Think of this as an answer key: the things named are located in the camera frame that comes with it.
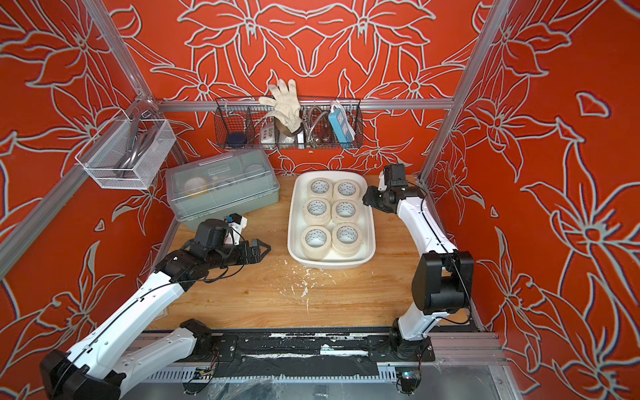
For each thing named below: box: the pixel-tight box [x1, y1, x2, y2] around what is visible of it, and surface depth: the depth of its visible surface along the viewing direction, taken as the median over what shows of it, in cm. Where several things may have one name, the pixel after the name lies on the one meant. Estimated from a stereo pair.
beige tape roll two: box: [331, 221, 363, 256], surface depth 94 cm
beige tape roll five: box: [307, 177, 334, 199], surface depth 112 cm
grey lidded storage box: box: [165, 148, 280, 230], surface depth 96 cm
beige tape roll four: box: [331, 198, 359, 225], surface depth 102 cm
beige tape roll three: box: [303, 196, 332, 226], surface depth 102 cm
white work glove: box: [258, 78, 304, 135], surface depth 91 cm
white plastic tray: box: [287, 170, 376, 270], surface depth 99 cm
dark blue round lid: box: [226, 131, 247, 148], surface depth 97 cm
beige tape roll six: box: [333, 179, 361, 201], surface depth 109 cm
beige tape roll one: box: [300, 225, 332, 261], surface depth 93 cm
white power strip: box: [260, 125, 276, 145], surface depth 96 cm
